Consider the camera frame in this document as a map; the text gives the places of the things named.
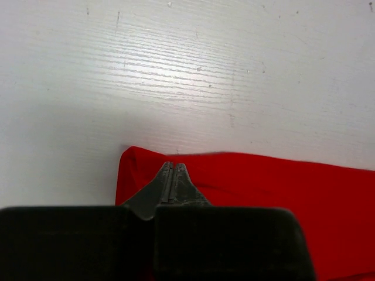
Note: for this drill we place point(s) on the red t-shirt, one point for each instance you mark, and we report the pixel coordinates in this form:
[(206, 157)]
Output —
[(334, 205)]

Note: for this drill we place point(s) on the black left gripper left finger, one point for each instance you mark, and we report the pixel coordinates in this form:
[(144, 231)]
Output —
[(145, 201)]

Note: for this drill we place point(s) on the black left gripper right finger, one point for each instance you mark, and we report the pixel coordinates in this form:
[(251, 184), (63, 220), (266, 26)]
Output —
[(183, 191)]

